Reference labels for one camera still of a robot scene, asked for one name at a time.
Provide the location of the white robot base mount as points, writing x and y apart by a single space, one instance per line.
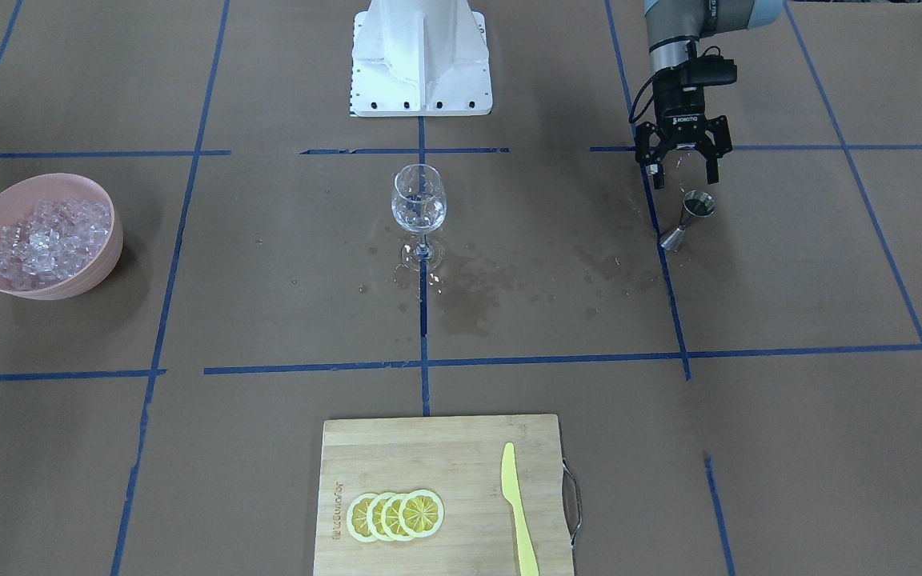
420 59

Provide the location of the pile of clear ice cubes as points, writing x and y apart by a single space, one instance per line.
53 243

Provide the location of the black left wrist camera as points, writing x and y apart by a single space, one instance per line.
705 71

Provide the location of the yellow plastic knife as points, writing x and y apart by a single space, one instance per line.
527 563

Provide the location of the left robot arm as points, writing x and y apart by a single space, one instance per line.
675 30

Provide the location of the lemon slice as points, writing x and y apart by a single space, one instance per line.
390 522
357 518
374 516
421 513

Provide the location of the steel jigger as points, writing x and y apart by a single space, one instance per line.
696 205

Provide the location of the pink bowl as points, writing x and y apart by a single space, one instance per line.
18 200

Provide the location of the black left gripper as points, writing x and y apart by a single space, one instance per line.
680 108

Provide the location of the bamboo cutting board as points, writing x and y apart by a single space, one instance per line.
458 458

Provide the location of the clear wine glass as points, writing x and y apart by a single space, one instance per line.
419 206

